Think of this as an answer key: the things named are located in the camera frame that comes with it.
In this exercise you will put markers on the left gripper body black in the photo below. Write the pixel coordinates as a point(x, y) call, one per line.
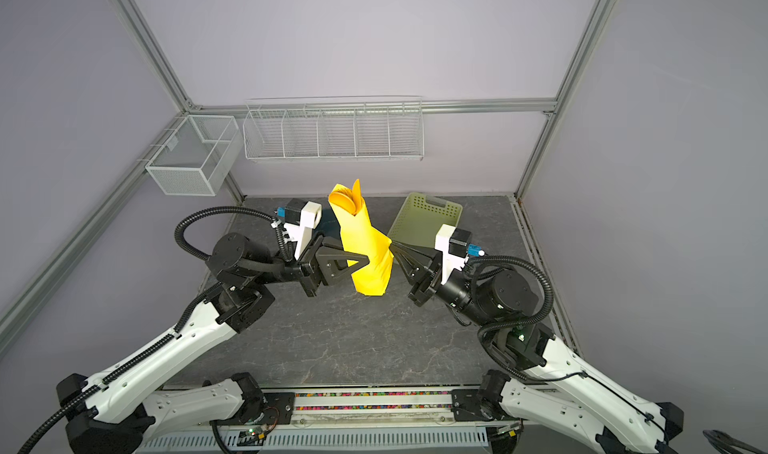
point(310, 276)

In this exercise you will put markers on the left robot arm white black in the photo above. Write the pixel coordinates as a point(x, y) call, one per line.
point(243, 270)

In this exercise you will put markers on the light green perforated basket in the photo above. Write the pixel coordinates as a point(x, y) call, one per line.
point(420, 218)

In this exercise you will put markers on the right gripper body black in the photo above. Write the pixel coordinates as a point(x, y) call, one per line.
point(426, 293)

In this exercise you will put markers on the yellow paper napkin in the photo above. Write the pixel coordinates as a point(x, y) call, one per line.
point(358, 235)

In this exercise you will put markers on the white vent grille strip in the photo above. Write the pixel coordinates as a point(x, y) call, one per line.
point(323, 440)

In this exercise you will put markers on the white wire shelf rack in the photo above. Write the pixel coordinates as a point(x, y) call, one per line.
point(343, 128)

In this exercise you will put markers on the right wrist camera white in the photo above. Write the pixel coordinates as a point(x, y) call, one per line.
point(456, 247)

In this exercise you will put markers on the dark teal plastic tub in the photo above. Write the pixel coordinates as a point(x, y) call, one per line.
point(329, 225)

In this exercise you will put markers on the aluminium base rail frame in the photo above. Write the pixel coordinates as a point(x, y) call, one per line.
point(372, 403)

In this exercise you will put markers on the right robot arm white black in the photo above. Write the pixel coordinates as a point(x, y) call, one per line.
point(539, 378)

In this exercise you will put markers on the white mesh box basket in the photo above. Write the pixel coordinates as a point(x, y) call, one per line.
point(197, 156)

